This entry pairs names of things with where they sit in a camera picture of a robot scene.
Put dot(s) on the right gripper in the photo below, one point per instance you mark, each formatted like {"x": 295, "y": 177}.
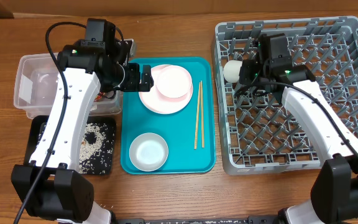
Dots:
{"x": 245, "y": 72}

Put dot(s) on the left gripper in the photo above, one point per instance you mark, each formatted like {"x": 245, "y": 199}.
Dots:
{"x": 134, "y": 84}

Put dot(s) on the cream ceramic cup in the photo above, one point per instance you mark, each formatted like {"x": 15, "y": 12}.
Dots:
{"x": 231, "y": 71}

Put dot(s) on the large white plate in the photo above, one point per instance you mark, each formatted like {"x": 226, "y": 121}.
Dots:
{"x": 156, "y": 102}

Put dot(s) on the small pink bowl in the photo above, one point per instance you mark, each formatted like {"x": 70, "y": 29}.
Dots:
{"x": 174, "y": 81}

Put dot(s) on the grey bowl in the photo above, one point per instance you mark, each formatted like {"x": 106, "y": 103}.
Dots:
{"x": 148, "y": 152}

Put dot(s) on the rice and food scraps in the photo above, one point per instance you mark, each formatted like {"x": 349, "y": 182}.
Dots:
{"x": 77, "y": 145}

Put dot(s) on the red foil snack wrapper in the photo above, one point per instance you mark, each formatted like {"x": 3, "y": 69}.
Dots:
{"x": 100, "y": 96}

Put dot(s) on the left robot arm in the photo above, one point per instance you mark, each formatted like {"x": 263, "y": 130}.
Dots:
{"x": 50, "y": 185}

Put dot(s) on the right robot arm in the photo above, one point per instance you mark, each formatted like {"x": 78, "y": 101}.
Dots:
{"x": 334, "y": 194}

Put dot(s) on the grey dishwasher rack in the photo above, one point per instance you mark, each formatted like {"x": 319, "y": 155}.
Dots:
{"x": 257, "y": 134}

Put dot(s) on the teal serving tray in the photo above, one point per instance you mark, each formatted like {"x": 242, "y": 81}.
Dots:
{"x": 177, "y": 129}

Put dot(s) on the black plastic tray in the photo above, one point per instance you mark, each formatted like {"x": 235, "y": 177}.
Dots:
{"x": 97, "y": 146}

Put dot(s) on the clear plastic storage bin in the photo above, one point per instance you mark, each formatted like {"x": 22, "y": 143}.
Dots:
{"x": 39, "y": 90}

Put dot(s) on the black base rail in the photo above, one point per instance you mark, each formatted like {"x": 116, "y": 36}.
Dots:
{"x": 259, "y": 219}

